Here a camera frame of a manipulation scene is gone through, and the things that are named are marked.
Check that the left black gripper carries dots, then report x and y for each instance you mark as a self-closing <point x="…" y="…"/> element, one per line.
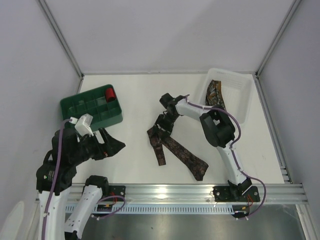
<point x="102" y="145"/>

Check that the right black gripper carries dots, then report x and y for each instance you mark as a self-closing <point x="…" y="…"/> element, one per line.
<point x="162" y="124"/>

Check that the dark brown patterned tie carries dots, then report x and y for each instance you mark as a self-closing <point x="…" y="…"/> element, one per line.
<point x="157" y="140"/>

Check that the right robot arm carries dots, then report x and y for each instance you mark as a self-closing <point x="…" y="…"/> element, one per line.
<point x="219" y="128"/>

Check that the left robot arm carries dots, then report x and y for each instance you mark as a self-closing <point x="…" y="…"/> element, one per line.
<point x="54" y="182"/>

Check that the green compartment tray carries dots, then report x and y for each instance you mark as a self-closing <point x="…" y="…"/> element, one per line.
<point x="93" y="102"/>

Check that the red rolled tie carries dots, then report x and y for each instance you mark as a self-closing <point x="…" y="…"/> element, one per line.
<point x="110" y="95"/>

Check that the orange blue patterned tie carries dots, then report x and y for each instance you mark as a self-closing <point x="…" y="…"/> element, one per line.
<point x="213" y="95"/>

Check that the white plastic basket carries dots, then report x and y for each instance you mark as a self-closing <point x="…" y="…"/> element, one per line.
<point x="237" y="91"/>

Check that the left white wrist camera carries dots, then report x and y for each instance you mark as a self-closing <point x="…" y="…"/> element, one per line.
<point x="83" y="124"/>

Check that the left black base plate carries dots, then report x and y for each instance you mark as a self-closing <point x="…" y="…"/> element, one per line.
<point x="116" y="190"/>

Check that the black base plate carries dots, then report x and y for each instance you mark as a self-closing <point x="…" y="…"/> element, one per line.
<point x="226" y="193"/>
<point x="116" y="190"/>

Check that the aluminium mounting rail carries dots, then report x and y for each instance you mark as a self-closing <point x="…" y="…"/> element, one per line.
<point x="203" y="193"/>

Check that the white slotted cable duct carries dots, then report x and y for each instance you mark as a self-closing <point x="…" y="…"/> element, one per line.
<point x="155" y="209"/>

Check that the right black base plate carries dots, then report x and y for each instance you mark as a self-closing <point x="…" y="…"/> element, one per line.
<point x="226" y="193"/>

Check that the left aluminium frame post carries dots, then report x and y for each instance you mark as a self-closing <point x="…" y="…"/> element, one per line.
<point x="52" y="22"/>

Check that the aluminium frame post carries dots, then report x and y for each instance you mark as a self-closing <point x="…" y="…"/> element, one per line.
<point x="52" y="22"/>
<point x="279" y="34"/>

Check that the right aluminium frame post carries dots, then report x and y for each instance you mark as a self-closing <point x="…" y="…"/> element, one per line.
<point x="279" y="34"/>

